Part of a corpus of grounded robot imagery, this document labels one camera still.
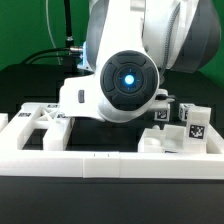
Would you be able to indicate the white chair back frame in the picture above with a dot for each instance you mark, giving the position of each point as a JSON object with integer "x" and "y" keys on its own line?
{"x": 45, "y": 116}

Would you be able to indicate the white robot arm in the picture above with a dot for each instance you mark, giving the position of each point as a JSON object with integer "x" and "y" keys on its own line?
{"x": 129, "y": 46}

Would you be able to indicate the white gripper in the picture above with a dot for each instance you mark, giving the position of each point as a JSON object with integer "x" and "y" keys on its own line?
{"x": 83, "y": 97}

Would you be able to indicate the white chair seat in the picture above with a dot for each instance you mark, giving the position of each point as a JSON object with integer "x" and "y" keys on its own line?
{"x": 178, "y": 139}

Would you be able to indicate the white block at left edge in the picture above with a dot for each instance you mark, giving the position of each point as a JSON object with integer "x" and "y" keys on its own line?
{"x": 3, "y": 120}

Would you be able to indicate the white U-shaped obstacle fence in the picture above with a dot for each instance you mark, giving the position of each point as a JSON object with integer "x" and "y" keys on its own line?
{"x": 16, "y": 161}

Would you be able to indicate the black cable thick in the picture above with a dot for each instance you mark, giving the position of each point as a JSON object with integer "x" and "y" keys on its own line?
{"x": 73, "y": 51}

